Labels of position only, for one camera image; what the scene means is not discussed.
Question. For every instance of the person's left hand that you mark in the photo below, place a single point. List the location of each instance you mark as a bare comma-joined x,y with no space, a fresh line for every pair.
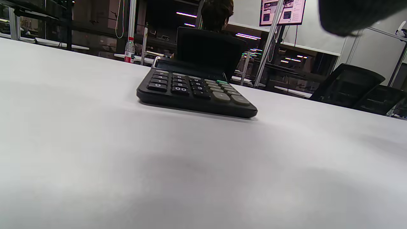
346,14

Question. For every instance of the small white camera device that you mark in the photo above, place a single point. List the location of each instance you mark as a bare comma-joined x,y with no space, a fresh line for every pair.
402,32

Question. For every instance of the white aluminium frame post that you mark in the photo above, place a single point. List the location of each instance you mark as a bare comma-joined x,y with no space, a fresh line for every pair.
132,19

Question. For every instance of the clear plastic bottle red label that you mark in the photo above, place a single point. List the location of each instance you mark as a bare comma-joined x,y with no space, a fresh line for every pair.
129,51

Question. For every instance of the display screen with pink page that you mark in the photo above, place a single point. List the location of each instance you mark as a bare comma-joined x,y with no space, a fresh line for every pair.
283,12

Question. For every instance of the black mesh office chair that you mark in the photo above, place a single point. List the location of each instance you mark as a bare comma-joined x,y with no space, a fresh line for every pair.
348,86
381,100

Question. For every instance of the black metal shelf rack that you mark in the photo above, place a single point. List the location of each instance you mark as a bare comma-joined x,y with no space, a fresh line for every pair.
41,12

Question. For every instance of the silver screen stand pole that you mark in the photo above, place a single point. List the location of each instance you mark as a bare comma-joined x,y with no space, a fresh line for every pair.
268,44

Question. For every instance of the black desk calculator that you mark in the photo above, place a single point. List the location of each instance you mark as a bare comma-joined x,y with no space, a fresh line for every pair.
194,92

